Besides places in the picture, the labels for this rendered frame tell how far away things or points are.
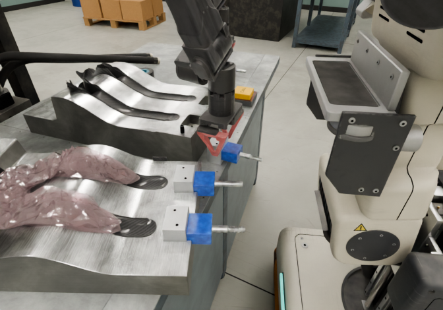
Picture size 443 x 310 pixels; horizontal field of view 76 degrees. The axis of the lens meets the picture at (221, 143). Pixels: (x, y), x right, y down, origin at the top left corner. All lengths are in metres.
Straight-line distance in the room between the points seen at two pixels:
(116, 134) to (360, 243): 0.60
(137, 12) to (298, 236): 4.67
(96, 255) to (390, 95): 0.49
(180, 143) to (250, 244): 0.96
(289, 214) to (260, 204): 0.17
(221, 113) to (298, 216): 1.17
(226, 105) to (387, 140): 0.30
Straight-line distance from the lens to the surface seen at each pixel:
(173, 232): 0.47
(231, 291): 1.40
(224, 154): 0.67
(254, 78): 1.17
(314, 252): 1.21
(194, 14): 0.47
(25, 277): 0.54
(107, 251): 0.49
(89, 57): 1.22
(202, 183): 0.55
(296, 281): 1.13
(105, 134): 0.77
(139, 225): 0.52
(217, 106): 0.60
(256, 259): 1.48
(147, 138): 0.70
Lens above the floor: 1.25
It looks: 36 degrees down
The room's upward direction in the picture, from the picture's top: straight up
